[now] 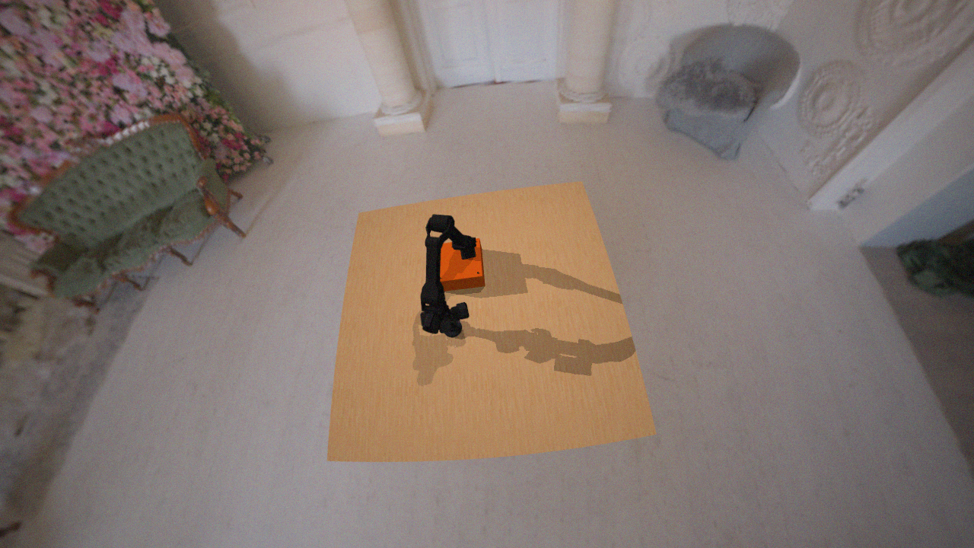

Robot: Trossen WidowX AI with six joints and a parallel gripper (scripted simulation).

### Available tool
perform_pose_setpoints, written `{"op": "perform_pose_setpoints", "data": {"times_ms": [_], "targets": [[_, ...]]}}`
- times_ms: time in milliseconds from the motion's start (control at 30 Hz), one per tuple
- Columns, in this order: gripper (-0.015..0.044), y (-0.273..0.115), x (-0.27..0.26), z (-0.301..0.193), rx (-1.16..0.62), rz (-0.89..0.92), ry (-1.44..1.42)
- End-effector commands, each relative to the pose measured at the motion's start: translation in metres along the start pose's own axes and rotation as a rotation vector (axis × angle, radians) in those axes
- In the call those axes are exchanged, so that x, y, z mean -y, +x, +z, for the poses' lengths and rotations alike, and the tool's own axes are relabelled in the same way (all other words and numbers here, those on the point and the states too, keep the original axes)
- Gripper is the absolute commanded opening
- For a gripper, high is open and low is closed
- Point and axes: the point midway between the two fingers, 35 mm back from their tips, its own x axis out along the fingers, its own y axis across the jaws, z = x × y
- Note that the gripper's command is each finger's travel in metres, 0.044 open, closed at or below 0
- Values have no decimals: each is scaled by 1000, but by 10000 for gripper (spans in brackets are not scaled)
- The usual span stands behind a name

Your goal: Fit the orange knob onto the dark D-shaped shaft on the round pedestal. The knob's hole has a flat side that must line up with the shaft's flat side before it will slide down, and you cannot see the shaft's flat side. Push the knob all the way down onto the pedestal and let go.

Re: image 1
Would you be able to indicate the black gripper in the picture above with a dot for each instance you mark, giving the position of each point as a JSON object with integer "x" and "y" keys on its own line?
{"x": 459, "y": 312}

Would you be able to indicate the black round pedestal with shaft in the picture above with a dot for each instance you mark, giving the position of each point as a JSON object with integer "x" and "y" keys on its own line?
{"x": 455, "y": 332}

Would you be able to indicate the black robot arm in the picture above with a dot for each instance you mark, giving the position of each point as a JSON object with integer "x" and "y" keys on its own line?
{"x": 433, "y": 290}

